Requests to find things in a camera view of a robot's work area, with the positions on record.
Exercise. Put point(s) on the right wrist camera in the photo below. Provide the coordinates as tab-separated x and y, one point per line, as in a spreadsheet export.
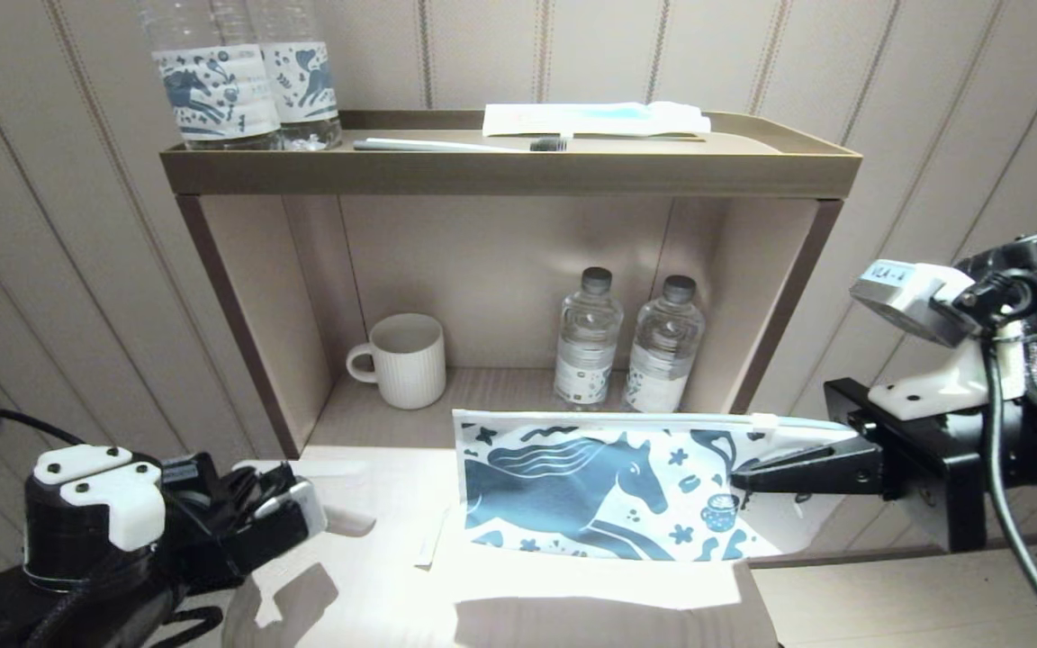
906	297

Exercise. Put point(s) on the grey toothbrush black bristles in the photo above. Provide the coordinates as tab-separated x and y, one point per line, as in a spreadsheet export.
446	146

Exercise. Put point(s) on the small white paper packet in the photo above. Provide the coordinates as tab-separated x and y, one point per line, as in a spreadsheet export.
433	540

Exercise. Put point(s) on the horse print zipper pouch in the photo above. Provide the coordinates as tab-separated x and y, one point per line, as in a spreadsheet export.
572	486

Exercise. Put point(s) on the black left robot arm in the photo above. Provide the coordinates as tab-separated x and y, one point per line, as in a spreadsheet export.
77	540

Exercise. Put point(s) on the wrapped toothbrush white packet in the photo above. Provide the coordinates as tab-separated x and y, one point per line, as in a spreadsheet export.
590	119

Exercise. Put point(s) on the beige shelf unit brown tray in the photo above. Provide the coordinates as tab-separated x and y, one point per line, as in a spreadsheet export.
500	175

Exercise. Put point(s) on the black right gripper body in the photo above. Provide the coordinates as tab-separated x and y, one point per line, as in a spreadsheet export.
933	486

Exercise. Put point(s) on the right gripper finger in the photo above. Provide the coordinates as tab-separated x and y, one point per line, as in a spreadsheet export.
816	472

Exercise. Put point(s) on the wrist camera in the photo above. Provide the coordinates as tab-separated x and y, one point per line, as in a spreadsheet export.
298	513
906	297

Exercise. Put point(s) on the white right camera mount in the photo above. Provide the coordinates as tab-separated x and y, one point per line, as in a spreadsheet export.
951	387

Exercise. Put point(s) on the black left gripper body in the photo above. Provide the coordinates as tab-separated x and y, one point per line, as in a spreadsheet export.
248	553

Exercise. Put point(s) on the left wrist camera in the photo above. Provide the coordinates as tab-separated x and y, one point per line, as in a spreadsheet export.
298	513

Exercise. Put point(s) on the small clear water bottle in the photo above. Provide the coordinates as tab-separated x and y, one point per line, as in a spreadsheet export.
586	342
662	351

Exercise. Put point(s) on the white ribbed mug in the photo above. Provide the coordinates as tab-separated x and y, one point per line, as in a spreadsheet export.
410	369

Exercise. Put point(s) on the clear bottle blue horse label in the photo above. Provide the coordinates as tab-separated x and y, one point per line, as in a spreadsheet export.
217	90
307	81

